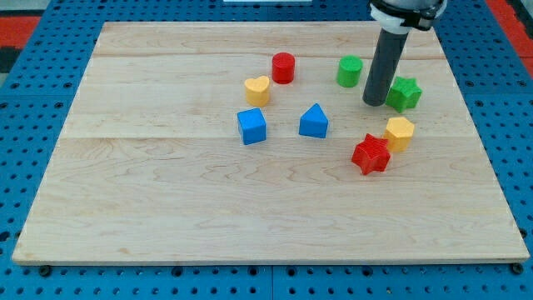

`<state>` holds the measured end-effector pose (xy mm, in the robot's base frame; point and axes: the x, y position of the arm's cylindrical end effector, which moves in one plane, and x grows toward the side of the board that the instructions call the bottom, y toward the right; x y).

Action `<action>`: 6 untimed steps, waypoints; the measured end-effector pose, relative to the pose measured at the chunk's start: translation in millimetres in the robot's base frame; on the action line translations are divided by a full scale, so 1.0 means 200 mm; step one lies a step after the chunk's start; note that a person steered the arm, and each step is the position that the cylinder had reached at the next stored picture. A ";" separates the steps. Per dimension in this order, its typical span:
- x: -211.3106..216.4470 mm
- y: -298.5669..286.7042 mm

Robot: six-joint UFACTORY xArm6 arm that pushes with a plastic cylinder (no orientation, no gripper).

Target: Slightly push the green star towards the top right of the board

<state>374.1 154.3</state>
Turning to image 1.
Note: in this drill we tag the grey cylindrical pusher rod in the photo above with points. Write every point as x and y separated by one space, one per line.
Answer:
387 55

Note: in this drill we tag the green star block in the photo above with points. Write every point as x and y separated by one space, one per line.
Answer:
404 94

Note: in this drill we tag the red star block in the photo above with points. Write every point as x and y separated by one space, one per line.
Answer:
371 154

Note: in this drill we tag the wooden board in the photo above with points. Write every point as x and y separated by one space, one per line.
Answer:
150 167

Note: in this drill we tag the green cylinder block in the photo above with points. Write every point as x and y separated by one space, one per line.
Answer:
349 71

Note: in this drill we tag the yellow hexagon block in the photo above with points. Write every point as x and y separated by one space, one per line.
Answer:
398 132

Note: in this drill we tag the red cylinder block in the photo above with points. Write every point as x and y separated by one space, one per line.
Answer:
283 67

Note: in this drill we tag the blue triangular prism block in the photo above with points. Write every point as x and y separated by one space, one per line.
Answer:
314 122

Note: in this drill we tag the yellow heart block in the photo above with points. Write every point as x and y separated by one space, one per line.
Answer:
257 91

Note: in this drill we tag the blue cube block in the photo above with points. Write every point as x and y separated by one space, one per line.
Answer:
252 126

